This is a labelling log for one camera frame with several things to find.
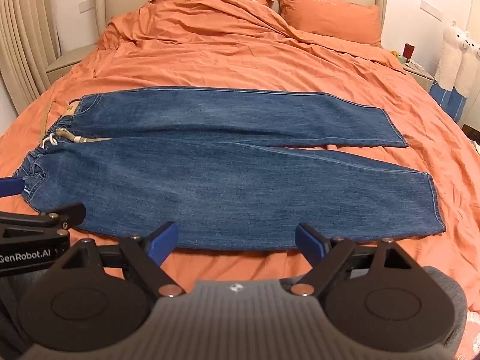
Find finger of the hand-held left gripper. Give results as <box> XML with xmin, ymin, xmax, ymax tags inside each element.
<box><xmin>0</xmin><ymin>177</ymin><xmax>25</xmax><ymax>198</ymax></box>
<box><xmin>0</xmin><ymin>203</ymin><xmax>86</xmax><ymax>230</ymax></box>

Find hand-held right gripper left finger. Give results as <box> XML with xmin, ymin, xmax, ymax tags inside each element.
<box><xmin>56</xmin><ymin>222</ymin><xmax>186</xmax><ymax>299</ymax></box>

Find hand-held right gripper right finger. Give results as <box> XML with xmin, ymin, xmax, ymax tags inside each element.
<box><xmin>288</xmin><ymin>223</ymin><xmax>424</xmax><ymax>296</ymax></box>

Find blue denim pants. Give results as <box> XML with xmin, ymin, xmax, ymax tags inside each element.
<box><xmin>13</xmin><ymin>87</ymin><xmax>447</xmax><ymax>251</ymax></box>

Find beige nightstand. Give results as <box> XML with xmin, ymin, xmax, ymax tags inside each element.
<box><xmin>46</xmin><ymin>43</ymin><xmax>98</xmax><ymax>85</ymax></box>

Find beige curtain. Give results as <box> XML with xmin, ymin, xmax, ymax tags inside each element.
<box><xmin>0</xmin><ymin>0</ymin><xmax>62</xmax><ymax>115</ymax></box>

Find orange duvet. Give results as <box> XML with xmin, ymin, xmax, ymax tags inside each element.
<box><xmin>0</xmin><ymin>0</ymin><xmax>480</xmax><ymax>360</ymax></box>

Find white nightstand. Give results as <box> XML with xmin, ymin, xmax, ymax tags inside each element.
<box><xmin>403</xmin><ymin>60</ymin><xmax>439</xmax><ymax>92</ymax></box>

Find white alpaca plush toy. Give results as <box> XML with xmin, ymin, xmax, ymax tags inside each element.
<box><xmin>437</xmin><ymin>20</ymin><xmax>469</xmax><ymax>91</ymax></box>
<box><xmin>455</xmin><ymin>30</ymin><xmax>480</xmax><ymax>102</ymax></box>

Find white wall socket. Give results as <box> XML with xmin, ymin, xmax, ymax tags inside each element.
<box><xmin>420</xmin><ymin>1</ymin><xmax>444</xmax><ymax>19</ymax></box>

